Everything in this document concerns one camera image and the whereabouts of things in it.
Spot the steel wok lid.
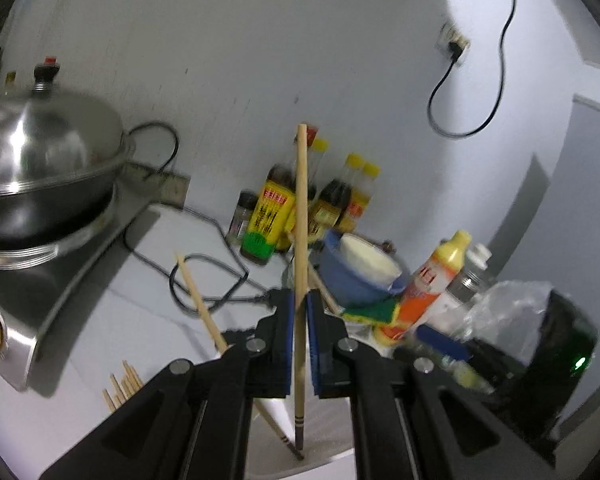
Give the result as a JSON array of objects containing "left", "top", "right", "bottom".
[{"left": 0, "top": 62, "right": 127, "bottom": 196}]

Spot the white woven plastic basket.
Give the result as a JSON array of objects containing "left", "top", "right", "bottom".
[{"left": 244, "top": 396, "right": 357, "bottom": 467}]

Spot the yellow-capped amber sauce bottle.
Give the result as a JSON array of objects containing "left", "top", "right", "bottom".
[{"left": 337, "top": 162, "right": 382, "bottom": 235}]

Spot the steel induction cooker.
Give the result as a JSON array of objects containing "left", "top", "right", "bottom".
[{"left": 0, "top": 170, "right": 191, "bottom": 393}]

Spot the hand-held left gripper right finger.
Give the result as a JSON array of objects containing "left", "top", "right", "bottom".
[{"left": 305, "top": 290, "right": 563, "bottom": 480}]

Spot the yellow orange squeeze bottle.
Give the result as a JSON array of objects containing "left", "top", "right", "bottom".
[{"left": 380, "top": 230, "right": 473, "bottom": 346}]

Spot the blue bowl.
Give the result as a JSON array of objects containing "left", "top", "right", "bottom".
[{"left": 317, "top": 230, "right": 411, "bottom": 308}]

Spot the red-capped green-label sauce bottle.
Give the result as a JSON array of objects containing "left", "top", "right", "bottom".
[{"left": 240, "top": 126, "right": 320, "bottom": 267}]

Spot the weathered wooden board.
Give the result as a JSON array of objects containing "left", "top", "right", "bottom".
[{"left": 125, "top": 162, "right": 191, "bottom": 211}]

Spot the small spice jar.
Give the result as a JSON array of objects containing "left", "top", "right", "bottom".
[{"left": 227, "top": 190, "right": 258, "bottom": 246}]

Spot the thin black cable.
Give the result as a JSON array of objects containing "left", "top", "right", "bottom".
[{"left": 125, "top": 121, "right": 180, "bottom": 173}]

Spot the black wall cable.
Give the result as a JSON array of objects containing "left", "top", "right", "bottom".
[{"left": 427, "top": 0, "right": 518, "bottom": 138}]

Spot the steel jar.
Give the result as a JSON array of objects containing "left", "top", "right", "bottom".
[{"left": 447, "top": 242, "right": 493, "bottom": 306}]

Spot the yellow green sponge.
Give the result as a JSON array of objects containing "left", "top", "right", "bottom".
[{"left": 342, "top": 297, "right": 406, "bottom": 326}]

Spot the black cooker power cable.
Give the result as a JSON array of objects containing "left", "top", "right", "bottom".
[{"left": 122, "top": 204, "right": 281, "bottom": 317}]

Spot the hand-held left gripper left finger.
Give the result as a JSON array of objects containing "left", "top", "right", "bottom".
[{"left": 39, "top": 287, "right": 297, "bottom": 480}]

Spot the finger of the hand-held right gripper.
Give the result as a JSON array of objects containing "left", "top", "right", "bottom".
[{"left": 392, "top": 324, "right": 473, "bottom": 361}]

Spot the clear plastic bag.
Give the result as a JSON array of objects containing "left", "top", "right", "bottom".
[{"left": 460, "top": 280, "right": 556, "bottom": 361}]

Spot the white wall socket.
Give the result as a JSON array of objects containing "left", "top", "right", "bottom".
[{"left": 437, "top": 22, "right": 471, "bottom": 66}]

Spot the wooden spoon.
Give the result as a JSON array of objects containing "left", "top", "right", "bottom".
[{"left": 307, "top": 266, "right": 342, "bottom": 315}]

